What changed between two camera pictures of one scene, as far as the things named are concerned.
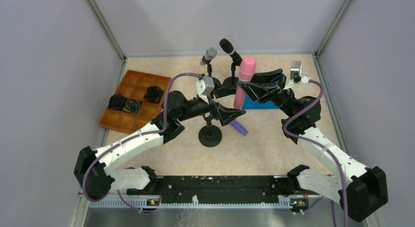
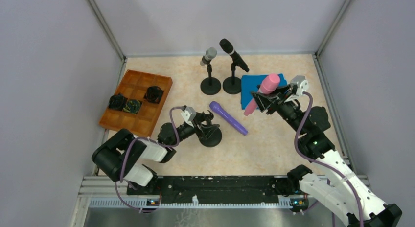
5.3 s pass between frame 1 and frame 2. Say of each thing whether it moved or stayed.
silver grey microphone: stayed
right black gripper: moved
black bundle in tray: stayed
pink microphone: moved
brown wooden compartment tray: stayed
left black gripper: moved
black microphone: stayed
